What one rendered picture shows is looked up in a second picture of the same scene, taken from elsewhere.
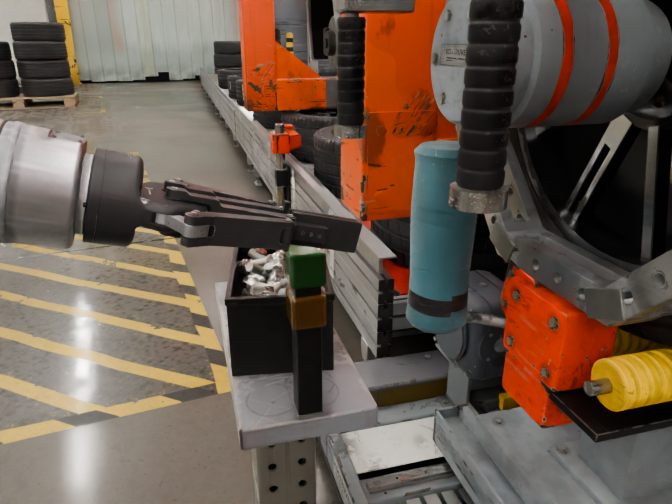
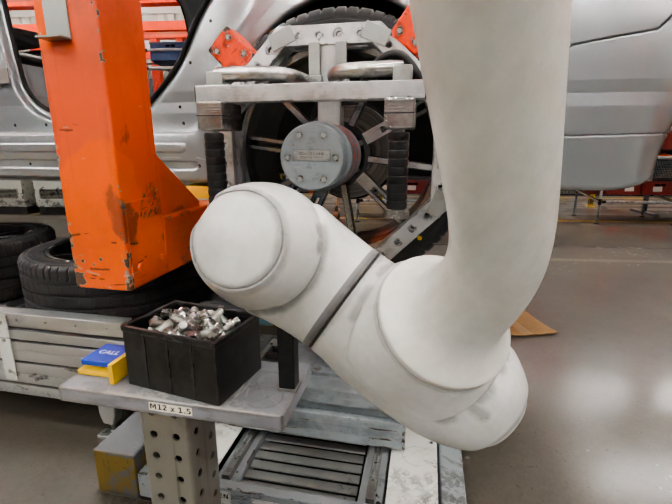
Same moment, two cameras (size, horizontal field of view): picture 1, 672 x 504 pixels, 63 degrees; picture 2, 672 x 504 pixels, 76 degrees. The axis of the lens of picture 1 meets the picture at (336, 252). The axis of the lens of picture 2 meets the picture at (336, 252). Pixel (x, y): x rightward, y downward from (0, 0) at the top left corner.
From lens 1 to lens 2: 0.63 m
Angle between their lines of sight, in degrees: 60
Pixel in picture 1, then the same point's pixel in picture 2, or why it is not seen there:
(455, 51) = (309, 153)
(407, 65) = (140, 165)
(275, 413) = (279, 399)
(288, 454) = (208, 473)
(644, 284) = (390, 246)
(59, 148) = not seen: hidden behind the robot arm
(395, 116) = (140, 203)
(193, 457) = not seen: outside the picture
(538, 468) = (318, 382)
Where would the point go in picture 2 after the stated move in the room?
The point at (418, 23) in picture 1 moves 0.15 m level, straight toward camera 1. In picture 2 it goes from (141, 134) to (178, 134)
